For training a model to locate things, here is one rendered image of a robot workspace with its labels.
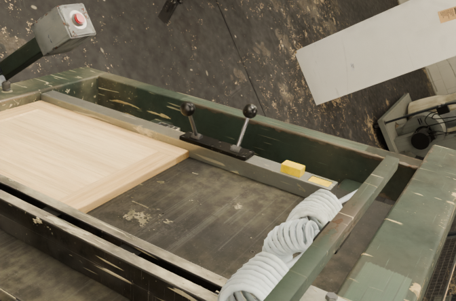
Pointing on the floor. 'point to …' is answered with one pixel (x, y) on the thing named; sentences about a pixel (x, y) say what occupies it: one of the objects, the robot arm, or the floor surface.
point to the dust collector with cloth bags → (419, 125)
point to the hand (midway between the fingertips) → (167, 10)
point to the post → (21, 59)
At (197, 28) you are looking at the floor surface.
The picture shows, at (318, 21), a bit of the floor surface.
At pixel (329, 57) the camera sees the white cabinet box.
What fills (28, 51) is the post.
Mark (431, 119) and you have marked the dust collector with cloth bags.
